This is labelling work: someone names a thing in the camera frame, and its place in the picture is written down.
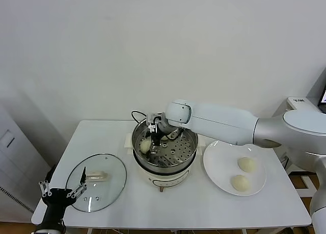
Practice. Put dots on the white table leg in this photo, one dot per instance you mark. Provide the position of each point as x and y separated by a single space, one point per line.
245 231
89 231

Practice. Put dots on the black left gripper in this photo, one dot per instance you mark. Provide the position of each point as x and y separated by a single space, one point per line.
57 197

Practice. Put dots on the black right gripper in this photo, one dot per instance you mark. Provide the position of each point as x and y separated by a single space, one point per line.
156 138

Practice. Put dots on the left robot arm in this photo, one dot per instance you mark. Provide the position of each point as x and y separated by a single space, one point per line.
52 216

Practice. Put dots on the dark framed computer screen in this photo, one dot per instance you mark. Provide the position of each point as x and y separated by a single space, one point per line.
324 96

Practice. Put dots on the large white round plate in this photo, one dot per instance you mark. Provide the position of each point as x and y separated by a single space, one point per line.
224 165

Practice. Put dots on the cream electric cooker pot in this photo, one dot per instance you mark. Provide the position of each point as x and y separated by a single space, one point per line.
165 179

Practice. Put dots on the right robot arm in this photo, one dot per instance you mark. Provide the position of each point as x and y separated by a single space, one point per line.
224 124

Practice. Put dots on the perforated steel steamer basket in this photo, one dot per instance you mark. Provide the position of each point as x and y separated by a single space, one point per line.
178 152

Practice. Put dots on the round glass pot lid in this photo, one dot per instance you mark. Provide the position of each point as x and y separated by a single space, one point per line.
112 172

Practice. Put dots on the white storage cabinet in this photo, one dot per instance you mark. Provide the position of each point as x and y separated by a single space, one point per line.
15 152

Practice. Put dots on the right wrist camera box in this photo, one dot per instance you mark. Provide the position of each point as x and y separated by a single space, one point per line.
153 119

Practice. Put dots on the white steamed baozi bun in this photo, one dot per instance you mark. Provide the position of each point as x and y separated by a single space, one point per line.
246 164
165 138
240 184
145 146

